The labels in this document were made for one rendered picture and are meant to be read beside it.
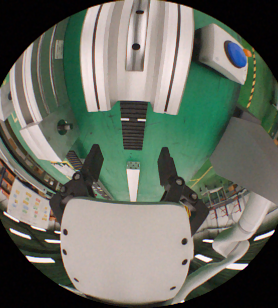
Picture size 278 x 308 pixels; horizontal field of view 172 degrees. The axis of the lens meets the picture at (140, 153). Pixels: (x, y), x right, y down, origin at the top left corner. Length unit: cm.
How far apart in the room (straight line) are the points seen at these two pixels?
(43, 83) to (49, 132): 8
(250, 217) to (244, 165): 21
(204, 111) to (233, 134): 11
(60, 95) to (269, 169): 42
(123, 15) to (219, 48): 12
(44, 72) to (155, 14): 17
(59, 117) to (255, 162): 41
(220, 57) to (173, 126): 16
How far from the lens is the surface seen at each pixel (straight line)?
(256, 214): 40
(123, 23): 15
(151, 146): 24
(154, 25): 15
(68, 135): 22
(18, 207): 313
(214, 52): 15
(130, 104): 17
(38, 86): 18
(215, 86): 23
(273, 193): 26
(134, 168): 28
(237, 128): 29
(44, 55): 20
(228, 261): 56
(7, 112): 37
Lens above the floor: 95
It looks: 42 degrees down
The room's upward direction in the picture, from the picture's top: 180 degrees counter-clockwise
